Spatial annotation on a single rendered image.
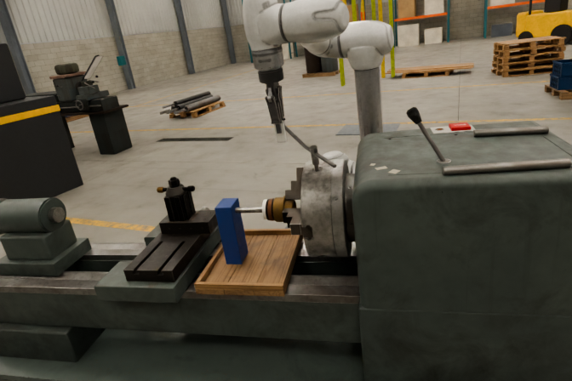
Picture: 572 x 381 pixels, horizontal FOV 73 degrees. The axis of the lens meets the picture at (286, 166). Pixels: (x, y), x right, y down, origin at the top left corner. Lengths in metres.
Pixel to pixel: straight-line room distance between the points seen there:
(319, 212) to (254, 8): 0.59
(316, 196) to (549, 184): 0.57
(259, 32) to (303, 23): 0.13
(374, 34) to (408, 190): 0.74
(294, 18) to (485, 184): 0.63
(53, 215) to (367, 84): 1.33
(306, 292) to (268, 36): 0.77
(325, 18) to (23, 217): 1.34
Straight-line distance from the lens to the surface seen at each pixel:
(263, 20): 1.11
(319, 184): 1.14
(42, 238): 1.77
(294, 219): 1.19
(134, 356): 1.76
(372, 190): 1.01
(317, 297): 1.27
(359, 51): 1.58
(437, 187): 1.01
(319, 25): 1.05
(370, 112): 1.65
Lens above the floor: 1.64
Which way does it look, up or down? 19 degrees down
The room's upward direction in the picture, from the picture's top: 8 degrees counter-clockwise
